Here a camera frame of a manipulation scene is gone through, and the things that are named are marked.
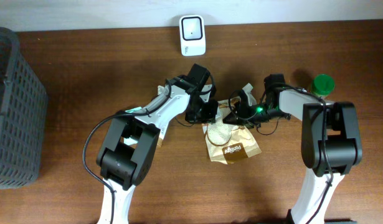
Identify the beige brown snack bag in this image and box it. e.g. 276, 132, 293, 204
202, 100, 262, 164

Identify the white cream tube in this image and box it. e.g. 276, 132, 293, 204
156, 85, 169, 149

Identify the green round item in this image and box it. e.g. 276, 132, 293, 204
309, 74, 335, 98

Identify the teal wipes packet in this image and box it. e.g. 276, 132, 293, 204
123, 106, 142, 146

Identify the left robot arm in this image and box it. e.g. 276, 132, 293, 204
96, 64, 218, 223

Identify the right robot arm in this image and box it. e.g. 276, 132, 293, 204
223, 73, 362, 223

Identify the white barcode scanner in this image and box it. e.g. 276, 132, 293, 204
179, 15, 206, 57

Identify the grey plastic mesh basket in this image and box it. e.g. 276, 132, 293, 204
0, 27, 48, 190

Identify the left black cable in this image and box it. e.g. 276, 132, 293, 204
82, 74, 217, 224

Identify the black cable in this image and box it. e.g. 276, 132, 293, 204
228, 82, 335, 224
82, 74, 217, 224

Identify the right black cable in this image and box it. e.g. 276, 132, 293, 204
228, 82, 335, 224

